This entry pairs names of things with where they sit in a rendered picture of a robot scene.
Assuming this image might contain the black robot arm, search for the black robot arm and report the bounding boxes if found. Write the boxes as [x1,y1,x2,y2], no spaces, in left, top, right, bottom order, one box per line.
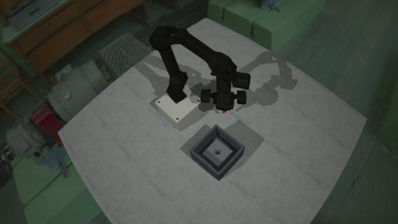
[149,25,251,111]

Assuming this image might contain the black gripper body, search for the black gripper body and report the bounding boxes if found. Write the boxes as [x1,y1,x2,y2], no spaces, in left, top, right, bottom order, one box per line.
[200,85,246,104]

